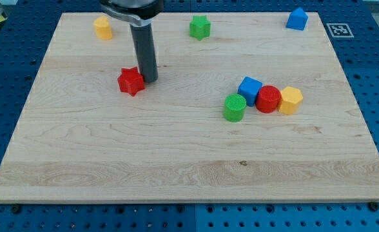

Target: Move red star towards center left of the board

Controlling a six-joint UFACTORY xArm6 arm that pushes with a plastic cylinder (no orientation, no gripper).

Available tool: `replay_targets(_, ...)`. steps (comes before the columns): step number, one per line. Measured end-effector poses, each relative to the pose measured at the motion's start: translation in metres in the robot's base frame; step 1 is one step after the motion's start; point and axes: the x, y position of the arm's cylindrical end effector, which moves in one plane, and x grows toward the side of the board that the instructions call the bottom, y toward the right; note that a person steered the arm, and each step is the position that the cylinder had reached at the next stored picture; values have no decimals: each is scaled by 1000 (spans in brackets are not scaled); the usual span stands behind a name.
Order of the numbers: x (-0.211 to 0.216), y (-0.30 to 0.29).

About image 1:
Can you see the red star block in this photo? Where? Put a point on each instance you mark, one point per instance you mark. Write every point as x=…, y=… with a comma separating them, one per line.
x=131, y=81

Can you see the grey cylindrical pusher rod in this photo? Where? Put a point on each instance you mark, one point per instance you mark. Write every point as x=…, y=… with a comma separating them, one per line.
x=145, y=52

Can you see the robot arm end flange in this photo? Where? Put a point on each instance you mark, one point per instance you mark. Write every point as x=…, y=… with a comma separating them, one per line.
x=136, y=12

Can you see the wooden board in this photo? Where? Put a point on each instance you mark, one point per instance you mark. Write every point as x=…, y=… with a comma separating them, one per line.
x=80, y=140

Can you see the green star block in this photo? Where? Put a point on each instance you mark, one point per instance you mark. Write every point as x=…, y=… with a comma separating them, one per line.
x=199, y=27

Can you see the green cylinder block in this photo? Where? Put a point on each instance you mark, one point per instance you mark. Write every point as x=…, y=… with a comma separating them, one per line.
x=234, y=107

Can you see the blue cube block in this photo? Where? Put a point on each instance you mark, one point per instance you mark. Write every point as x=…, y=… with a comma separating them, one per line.
x=249, y=89

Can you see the red cylinder block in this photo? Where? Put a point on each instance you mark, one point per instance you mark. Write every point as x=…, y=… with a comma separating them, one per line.
x=267, y=99

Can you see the yellow hexagon block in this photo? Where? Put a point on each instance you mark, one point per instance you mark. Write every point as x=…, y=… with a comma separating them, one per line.
x=290, y=101

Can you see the blue pentagon house block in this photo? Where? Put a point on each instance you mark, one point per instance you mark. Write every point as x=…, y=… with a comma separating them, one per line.
x=297, y=19

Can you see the white fiducial marker tag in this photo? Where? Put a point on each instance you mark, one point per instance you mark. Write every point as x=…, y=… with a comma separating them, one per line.
x=339, y=30

